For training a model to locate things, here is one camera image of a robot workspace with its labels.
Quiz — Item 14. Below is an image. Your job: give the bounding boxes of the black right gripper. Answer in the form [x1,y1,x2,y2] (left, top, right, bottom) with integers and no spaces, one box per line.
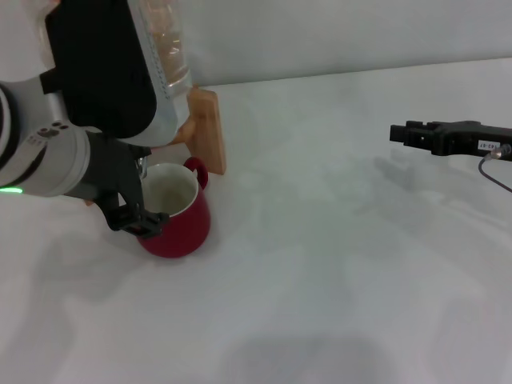
[389,119,512,162]

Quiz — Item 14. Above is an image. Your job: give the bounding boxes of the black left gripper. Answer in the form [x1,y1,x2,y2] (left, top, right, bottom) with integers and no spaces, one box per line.
[65,130,171,240]

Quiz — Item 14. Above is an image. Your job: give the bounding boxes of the red ceramic cup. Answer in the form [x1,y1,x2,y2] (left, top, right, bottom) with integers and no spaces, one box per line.
[134,157,212,259]

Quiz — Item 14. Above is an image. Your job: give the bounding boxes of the chrome faucet tap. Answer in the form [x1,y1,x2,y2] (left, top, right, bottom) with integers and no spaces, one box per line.
[135,155,151,180]

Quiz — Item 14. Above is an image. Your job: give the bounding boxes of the wooden dispenser stand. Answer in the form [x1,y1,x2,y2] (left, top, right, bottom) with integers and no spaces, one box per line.
[82,87,227,208]

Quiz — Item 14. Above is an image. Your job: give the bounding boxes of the glass water dispenser jar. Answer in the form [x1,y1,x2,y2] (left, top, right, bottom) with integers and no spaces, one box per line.
[34,0,194,98]

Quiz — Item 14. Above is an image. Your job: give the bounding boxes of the grey gripper cable connector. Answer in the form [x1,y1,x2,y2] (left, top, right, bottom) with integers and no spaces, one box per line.
[478,143,512,190]

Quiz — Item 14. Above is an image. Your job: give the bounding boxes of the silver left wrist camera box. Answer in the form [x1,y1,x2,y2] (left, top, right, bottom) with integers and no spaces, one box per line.
[39,0,179,150]

